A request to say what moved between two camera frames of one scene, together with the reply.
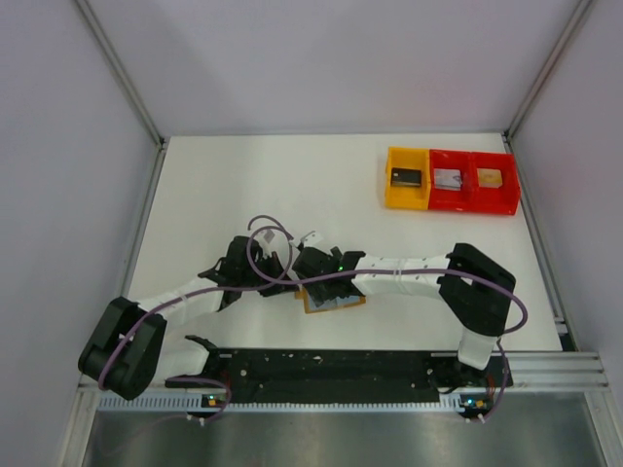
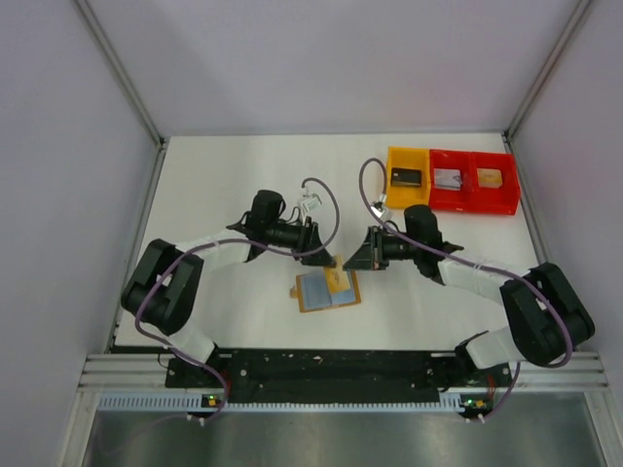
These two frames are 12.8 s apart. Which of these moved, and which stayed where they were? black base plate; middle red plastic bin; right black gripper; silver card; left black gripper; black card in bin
Moved: right black gripper; left black gripper
Stayed: black base plate; black card in bin; middle red plastic bin; silver card
